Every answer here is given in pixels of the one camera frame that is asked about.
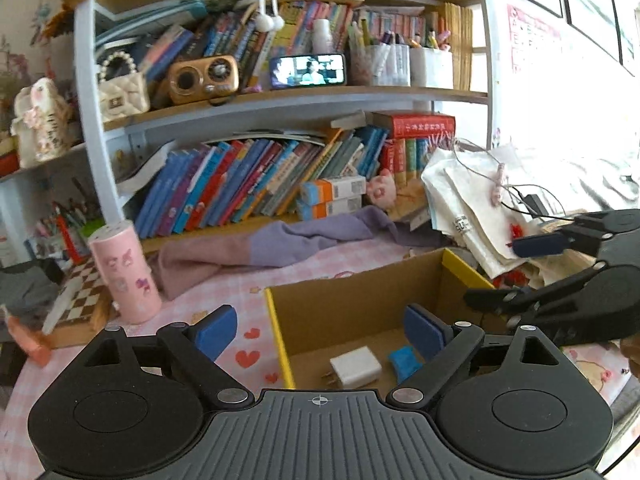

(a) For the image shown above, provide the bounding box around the blue object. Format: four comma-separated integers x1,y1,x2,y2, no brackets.
388,346,423,385

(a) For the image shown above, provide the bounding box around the white charger plug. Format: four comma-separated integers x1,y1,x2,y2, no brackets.
322,346,383,390

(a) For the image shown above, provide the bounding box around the pink purple cloth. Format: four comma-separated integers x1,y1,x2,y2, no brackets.
148,206,451,300

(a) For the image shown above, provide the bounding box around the wooden chess board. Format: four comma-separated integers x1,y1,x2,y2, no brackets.
44,258,113,349

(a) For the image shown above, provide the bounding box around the white tote bag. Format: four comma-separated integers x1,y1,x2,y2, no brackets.
421,148,541,278

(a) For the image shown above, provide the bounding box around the yellow cardboard box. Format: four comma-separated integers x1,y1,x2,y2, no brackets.
265,248,506,393

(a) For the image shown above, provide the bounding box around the pink cylinder container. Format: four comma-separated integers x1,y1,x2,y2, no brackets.
88,220,163,324

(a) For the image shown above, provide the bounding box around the red figurine pen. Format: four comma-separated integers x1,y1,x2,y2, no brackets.
55,214,82,264

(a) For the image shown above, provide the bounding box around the orange pink bottle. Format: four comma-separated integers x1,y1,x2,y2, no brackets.
1,304,52,367

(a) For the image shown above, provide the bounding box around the pink pig plush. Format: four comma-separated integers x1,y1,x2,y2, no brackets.
367,169,397,210

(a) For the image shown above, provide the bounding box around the orange white box lower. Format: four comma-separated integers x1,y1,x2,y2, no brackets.
296,196,362,221

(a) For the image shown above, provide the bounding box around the orange white box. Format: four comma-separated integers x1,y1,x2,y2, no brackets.
300,176,367,206
296,196,362,221

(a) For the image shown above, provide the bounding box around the grey clothing pile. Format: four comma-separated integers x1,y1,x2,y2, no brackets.
1,259,65,328

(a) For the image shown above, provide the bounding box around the orange white box upper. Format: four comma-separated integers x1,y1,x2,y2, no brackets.
300,176,367,206

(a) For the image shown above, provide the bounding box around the red thick dictionary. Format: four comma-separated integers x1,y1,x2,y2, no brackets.
368,112,456,139

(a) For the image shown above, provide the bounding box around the white quilted handbag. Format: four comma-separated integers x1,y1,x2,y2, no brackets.
98,51,150,122

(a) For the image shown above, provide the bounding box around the white rabbit figurine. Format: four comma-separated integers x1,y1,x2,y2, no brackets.
10,77,72,169

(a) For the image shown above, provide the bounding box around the gold retro radio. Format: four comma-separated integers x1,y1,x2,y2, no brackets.
167,55,240,105

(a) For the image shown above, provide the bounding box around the smartphone showing video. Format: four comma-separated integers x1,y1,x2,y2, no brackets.
269,53,346,90

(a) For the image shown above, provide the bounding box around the white shelf post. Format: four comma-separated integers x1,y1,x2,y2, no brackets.
74,0,134,223

